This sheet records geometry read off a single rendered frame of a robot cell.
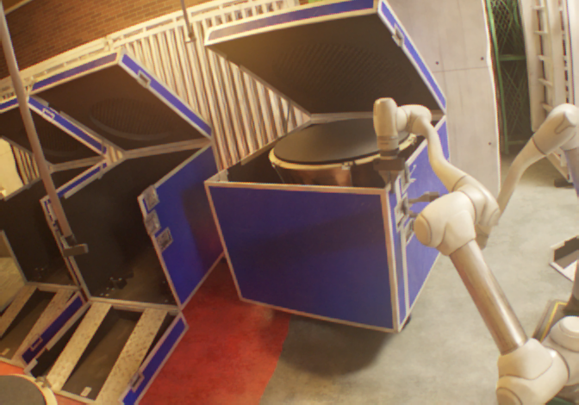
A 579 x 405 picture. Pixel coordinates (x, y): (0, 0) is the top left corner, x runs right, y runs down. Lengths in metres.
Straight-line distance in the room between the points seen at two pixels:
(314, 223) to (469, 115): 1.50
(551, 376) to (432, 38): 2.23
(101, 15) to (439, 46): 4.58
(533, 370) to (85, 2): 6.22
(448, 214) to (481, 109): 1.81
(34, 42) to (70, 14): 0.86
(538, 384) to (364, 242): 1.05
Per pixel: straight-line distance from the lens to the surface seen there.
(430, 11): 2.95
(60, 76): 2.88
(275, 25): 2.14
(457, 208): 1.37
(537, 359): 1.38
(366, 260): 2.02
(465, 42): 3.00
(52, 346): 3.16
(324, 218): 2.00
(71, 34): 6.56
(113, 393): 2.63
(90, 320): 3.17
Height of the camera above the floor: 1.67
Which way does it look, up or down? 20 degrees down
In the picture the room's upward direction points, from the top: 13 degrees counter-clockwise
